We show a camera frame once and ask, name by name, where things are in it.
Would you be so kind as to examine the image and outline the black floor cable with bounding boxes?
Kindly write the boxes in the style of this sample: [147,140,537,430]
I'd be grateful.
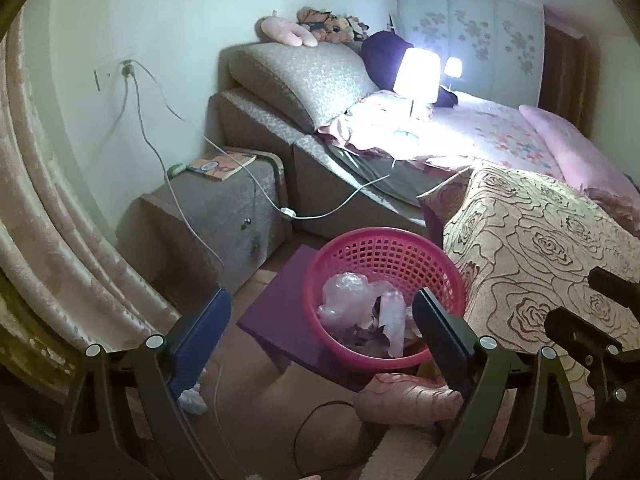
[292,400,361,478]

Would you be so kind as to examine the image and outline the white table lamp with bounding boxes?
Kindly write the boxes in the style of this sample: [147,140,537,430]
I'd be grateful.
[392,47,442,140]

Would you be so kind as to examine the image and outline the gray upholstered bed frame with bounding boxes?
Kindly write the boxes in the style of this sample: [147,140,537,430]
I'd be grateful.
[207,85,436,241]

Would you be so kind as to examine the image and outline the brown paper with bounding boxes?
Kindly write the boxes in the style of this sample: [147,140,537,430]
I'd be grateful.
[340,327,381,351]

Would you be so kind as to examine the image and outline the beige patterned curtain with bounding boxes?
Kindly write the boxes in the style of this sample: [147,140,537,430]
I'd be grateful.
[0,10,186,361]

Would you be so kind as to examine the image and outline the gray striped mattress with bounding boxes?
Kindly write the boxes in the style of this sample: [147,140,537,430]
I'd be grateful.
[327,145,451,211]

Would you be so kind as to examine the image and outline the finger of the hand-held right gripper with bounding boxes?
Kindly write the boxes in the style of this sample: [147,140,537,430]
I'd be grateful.
[589,267,640,308]
[544,307,640,436]

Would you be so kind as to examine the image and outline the white plastic bag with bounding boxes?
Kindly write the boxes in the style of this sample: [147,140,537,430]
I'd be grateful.
[177,380,208,416]

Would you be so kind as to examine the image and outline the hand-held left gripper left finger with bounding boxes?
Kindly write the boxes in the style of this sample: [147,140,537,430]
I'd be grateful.
[52,287,232,480]

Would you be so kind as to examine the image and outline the rose patterned blanket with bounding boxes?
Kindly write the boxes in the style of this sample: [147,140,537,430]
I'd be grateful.
[352,165,640,441]

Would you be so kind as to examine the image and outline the purple stool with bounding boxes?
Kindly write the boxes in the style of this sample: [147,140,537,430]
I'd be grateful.
[236,245,431,393]

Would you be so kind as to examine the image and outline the pink floral pillow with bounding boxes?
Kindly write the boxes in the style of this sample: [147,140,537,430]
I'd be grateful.
[315,90,441,153]

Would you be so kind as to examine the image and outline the gray headboard cushion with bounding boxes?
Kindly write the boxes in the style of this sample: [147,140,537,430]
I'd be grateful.
[227,41,381,133]

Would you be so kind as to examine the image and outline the pink neck pillow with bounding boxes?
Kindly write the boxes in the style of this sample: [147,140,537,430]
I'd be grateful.
[259,16,318,48]

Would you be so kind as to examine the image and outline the brown wooden door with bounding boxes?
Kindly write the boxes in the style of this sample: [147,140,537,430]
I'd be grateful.
[540,7,593,138]

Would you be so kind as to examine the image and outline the clear plastic bag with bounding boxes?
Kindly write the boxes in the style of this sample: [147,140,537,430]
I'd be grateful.
[317,272,386,331]

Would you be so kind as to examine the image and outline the flower print sliding wardrobe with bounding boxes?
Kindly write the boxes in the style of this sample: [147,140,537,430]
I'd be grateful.
[395,0,546,111]

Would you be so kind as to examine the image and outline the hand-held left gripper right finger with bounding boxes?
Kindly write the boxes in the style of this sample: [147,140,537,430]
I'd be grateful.
[412,287,586,480]

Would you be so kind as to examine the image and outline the dark purple plush toy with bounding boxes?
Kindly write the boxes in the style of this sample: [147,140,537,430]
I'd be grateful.
[361,30,458,108]

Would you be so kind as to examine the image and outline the brown plush toys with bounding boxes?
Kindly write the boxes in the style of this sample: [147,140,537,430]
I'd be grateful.
[296,6,371,45]

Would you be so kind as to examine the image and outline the gray upholstered nightstand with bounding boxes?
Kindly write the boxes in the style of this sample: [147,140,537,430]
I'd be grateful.
[117,146,291,293]

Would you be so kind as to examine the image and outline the gray power cable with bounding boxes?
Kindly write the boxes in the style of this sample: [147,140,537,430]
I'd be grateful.
[121,72,251,480]

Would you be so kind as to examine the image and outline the pink folded quilt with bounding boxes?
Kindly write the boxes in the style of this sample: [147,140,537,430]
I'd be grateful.
[519,104,640,238]

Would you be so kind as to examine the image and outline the pink floral bedsheet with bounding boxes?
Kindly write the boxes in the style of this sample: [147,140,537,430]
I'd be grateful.
[415,92,566,181]

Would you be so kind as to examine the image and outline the orange cover book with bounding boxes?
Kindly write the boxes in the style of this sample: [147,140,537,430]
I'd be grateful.
[187,150,258,181]

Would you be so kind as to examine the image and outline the pink plastic basket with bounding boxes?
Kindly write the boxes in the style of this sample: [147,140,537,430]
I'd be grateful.
[305,227,468,373]

